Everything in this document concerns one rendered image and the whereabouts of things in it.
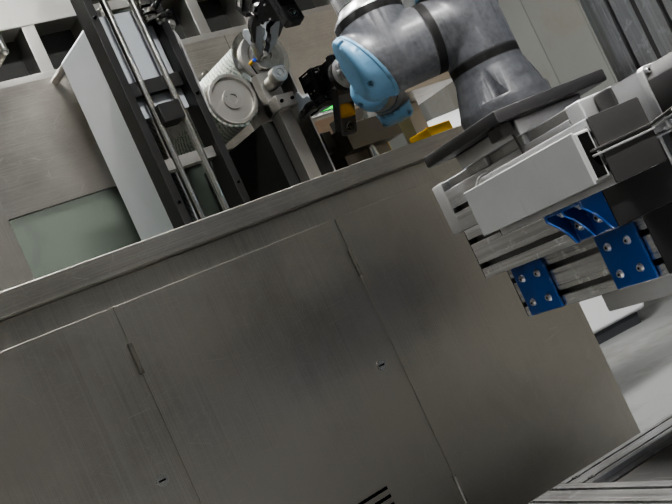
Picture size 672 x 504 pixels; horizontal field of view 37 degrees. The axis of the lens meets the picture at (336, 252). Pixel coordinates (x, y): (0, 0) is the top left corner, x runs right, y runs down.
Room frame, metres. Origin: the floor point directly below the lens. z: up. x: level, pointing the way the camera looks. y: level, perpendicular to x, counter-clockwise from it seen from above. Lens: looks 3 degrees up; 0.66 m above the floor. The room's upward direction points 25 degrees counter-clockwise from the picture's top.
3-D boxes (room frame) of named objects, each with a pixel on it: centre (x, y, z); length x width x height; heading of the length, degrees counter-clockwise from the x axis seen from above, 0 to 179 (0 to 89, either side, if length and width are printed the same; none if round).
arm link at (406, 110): (2.10, -0.23, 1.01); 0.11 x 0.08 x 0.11; 163
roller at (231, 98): (2.34, 0.14, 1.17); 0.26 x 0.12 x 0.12; 35
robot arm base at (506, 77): (1.60, -0.34, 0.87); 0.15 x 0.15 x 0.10
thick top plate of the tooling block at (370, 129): (2.54, -0.09, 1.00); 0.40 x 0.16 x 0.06; 35
